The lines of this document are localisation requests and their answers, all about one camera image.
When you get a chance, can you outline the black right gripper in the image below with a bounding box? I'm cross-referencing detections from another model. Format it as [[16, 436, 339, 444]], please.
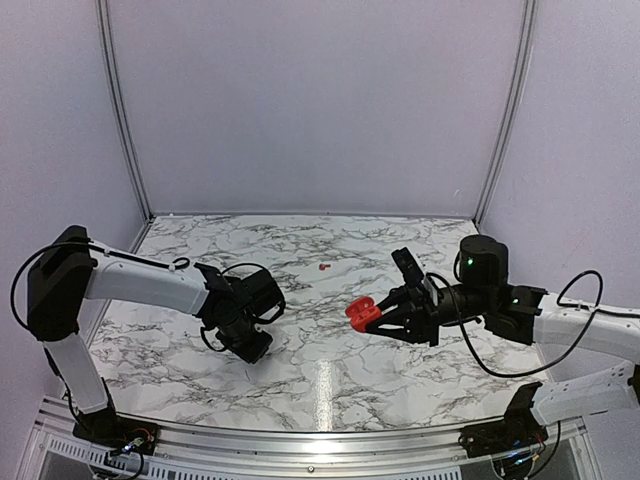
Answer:
[[363, 283, 493, 348]]

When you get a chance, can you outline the red round charging case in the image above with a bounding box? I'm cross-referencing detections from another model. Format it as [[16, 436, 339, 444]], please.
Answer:
[[345, 297, 382, 333]]

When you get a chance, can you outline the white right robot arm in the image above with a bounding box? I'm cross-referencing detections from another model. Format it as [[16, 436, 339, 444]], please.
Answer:
[[345, 235, 639, 448]]

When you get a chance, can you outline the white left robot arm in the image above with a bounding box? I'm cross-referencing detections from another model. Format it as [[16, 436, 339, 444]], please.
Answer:
[[15, 225, 286, 445]]

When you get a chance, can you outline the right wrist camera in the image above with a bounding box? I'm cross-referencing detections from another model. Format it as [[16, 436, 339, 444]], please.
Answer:
[[391, 247, 438, 306]]

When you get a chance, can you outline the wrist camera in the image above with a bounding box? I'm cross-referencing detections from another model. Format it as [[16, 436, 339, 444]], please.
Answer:
[[391, 247, 438, 306], [236, 269, 286, 326]]

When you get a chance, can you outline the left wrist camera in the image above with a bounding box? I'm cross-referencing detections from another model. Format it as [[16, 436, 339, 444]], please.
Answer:
[[236, 269, 286, 326]]

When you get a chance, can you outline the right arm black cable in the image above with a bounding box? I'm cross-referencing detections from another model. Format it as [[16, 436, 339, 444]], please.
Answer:
[[424, 269, 605, 379]]

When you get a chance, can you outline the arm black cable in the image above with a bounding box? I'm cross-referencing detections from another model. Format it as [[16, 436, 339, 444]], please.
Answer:
[[424, 269, 605, 379], [9, 240, 281, 352]]

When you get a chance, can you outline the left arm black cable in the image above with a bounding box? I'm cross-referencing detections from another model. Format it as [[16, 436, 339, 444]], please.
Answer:
[[9, 240, 281, 352]]

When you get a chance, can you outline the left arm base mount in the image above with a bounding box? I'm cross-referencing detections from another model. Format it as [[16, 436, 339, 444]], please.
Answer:
[[73, 397, 159, 455]]

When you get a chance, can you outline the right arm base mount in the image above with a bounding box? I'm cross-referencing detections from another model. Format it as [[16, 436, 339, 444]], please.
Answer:
[[458, 381, 548, 458]]

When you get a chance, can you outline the front aluminium rail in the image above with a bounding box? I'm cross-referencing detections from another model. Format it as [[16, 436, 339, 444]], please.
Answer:
[[17, 397, 603, 479]]

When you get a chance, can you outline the right aluminium frame post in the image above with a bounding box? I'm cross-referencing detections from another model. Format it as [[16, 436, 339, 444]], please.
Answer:
[[472, 0, 539, 230]]

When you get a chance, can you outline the aluminium frame post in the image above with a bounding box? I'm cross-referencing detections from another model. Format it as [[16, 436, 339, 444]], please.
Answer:
[[472, 0, 539, 230], [95, 0, 154, 223]]

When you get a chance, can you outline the left aluminium frame post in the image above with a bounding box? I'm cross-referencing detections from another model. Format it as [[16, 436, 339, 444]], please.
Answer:
[[95, 0, 154, 223]]

